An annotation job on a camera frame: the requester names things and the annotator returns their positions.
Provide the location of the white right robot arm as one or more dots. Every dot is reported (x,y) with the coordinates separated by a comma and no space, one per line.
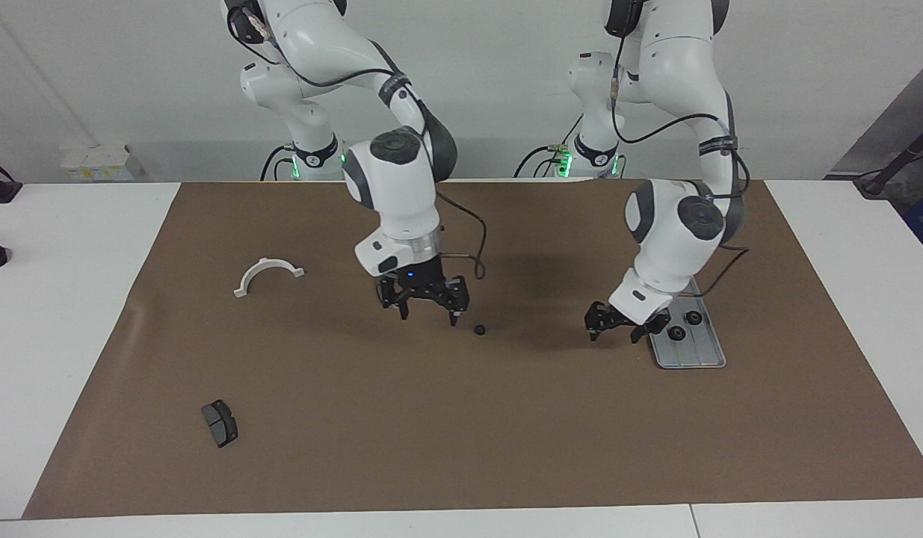
(397,194)

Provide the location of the white curved plastic bracket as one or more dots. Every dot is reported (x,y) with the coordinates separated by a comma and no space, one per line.
(269,263)

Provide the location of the white wall socket boxes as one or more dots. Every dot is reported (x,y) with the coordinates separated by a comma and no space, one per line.
(95,161)

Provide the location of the black stand pole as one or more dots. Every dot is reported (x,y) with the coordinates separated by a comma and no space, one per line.
(898,161)

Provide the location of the brown paper table mat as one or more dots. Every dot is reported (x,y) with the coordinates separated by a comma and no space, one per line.
(468,418)

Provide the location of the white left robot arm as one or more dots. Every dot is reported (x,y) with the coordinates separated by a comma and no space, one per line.
(678,239)

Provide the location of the short dark grey brake pad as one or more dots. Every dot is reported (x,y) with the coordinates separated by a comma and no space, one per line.
(220,424)

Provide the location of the black clamp mount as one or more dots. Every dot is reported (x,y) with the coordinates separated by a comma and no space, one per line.
(1,190)

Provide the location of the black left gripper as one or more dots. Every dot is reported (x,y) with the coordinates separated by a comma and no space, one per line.
(618,320)

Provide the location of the silver ribbed metal tray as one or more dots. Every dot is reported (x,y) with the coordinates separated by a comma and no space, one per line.
(704,351)

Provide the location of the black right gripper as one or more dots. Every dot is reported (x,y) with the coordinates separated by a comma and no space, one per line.
(424,284)

